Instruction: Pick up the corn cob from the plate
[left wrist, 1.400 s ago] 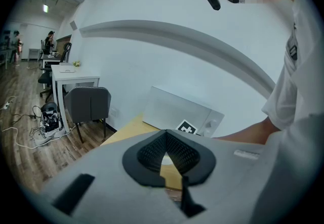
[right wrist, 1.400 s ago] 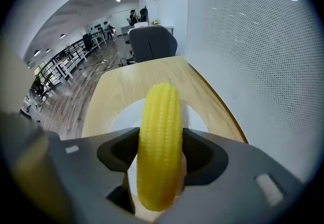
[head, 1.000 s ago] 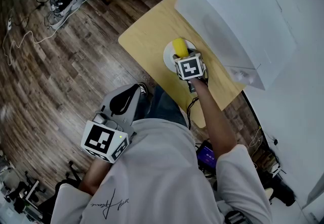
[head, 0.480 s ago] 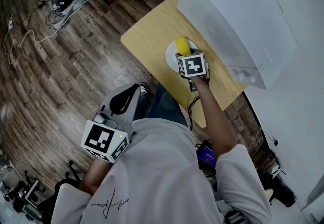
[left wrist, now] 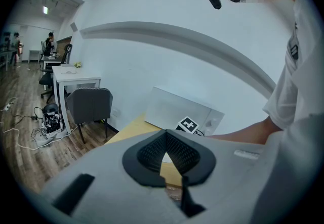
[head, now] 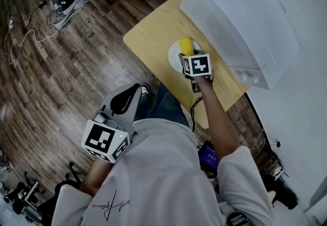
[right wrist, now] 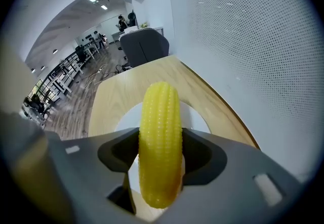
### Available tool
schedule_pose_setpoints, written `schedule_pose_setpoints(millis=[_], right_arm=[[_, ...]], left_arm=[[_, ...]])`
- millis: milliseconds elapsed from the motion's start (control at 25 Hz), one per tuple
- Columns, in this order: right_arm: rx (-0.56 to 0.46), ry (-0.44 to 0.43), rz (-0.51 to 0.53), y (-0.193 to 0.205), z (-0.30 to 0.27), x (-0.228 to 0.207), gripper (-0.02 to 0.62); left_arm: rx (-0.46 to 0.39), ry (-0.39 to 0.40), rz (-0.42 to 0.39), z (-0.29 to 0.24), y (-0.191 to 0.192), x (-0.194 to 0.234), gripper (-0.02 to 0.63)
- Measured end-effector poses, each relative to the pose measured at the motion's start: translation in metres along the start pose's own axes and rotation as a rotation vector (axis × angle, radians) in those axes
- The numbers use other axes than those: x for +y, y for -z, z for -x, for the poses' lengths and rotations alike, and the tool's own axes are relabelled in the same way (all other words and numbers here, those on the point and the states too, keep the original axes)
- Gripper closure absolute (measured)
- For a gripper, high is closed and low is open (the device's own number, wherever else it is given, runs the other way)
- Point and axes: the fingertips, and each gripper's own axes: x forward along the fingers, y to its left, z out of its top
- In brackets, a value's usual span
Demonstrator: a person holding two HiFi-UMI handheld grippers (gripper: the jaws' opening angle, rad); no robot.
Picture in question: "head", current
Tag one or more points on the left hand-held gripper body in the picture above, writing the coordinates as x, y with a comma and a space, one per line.
116, 120

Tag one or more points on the yellow corn cob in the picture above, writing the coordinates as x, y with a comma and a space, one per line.
186, 46

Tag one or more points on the person's light grey sweatshirt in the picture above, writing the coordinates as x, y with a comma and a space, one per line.
158, 176

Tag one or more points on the person's blue jeans leg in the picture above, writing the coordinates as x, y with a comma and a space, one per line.
166, 107

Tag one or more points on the person's left forearm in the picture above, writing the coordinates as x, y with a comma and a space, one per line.
95, 179

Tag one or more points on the person's dark sneaker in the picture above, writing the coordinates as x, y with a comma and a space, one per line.
145, 89

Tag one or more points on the white power strip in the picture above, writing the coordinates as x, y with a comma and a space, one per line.
10, 22

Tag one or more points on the black office chair base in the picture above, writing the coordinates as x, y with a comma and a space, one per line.
70, 176

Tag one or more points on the black bag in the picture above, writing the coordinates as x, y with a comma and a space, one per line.
282, 193

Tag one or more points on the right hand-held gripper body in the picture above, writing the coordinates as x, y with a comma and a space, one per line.
198, 65

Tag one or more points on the white round plate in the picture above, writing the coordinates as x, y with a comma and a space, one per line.
175, 56

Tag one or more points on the white desk with equipment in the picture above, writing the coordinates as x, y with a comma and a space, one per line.
21, 194

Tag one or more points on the person's right forearm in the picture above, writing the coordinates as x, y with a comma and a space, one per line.
217, 120

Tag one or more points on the device with purple screen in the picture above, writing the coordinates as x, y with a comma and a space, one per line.
209, 156

